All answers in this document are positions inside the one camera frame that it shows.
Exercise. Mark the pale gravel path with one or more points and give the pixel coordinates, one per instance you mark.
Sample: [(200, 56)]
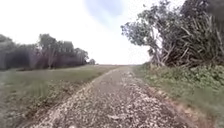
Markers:
[(113, 103)]

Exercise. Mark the row of dark trees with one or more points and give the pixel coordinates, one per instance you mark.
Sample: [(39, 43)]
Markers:
[(50, 55)]

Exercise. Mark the grass field beside gravel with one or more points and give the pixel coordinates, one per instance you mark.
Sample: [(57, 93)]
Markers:
[(36, 81)]

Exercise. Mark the leaning trees with flax bushes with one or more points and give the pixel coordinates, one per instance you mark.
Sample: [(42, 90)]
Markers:
[(190, 36)]

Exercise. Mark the grass verge with low plants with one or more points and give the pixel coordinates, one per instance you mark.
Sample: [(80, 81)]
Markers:
[(193, 83)]

